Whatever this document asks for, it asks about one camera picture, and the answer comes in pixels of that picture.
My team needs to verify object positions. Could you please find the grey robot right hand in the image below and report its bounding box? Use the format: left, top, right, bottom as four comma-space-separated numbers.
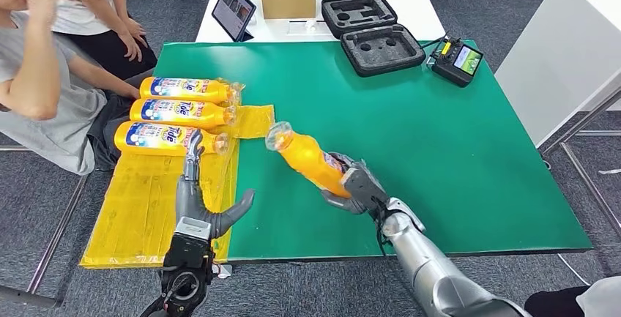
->
320, 152, 390, 216

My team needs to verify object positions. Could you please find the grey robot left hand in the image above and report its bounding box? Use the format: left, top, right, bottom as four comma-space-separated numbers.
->
174, 129, 257, 239

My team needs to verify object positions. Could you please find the orange detergent bottle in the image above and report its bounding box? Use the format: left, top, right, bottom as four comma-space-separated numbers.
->
113, 120, 231, 158
129, 97, 238, 130
264, 121, 353, 200
139, 76, 243, 106

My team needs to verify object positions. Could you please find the yellow taped cardboard mat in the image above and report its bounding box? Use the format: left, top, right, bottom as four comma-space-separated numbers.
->
80, 78, 277, 271

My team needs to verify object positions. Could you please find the black foam-lined carrying case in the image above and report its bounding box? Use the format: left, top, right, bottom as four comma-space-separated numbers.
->
320, 0, 428, 79

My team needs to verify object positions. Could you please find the black remote controller with screen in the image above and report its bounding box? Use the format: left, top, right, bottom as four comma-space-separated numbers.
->
423, 35, 485, 89

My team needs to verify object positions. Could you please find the small white packet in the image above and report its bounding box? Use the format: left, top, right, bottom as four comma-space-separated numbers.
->
287, 19, 331, 37

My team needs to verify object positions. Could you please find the seated person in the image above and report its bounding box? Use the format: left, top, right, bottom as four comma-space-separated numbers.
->
0, 0, 143, 176

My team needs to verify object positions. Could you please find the black tablet with stand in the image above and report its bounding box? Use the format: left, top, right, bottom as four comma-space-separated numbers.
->
210, 0, 258, 43

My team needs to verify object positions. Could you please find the standing person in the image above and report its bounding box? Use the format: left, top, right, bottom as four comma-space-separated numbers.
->
23, 0, 159, 81

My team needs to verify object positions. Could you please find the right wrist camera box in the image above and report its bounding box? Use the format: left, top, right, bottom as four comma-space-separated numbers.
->
339, 166, 387, 208

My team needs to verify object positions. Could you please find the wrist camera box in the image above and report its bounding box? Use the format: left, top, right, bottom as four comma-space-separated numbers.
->
339, 166, 387, 208
163, 217, 215, 271

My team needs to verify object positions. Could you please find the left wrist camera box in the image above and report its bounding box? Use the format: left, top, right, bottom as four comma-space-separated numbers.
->
163, 217, 215, 271

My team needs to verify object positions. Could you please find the metal table leg frame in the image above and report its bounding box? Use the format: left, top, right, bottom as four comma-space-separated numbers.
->
540, 89, 621, 238
0, 145, 92, 307

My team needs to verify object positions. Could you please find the white floor cable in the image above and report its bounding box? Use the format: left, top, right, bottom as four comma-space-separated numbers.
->
557, 255, 593, 288

